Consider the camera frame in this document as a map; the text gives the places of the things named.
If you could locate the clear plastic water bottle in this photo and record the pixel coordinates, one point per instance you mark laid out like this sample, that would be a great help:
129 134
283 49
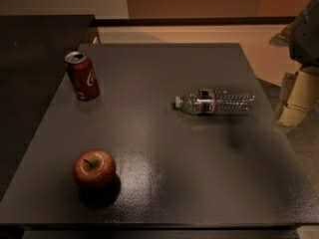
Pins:
220 102

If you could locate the red cola can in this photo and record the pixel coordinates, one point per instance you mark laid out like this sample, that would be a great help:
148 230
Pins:
82 75

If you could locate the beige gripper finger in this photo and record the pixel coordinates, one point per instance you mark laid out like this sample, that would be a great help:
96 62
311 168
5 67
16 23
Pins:
298 95

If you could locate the grey robot gripper body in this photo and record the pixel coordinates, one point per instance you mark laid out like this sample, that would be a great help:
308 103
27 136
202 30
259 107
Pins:
305 39

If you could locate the red apple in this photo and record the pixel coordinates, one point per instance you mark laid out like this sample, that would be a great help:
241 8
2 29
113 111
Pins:
94 169

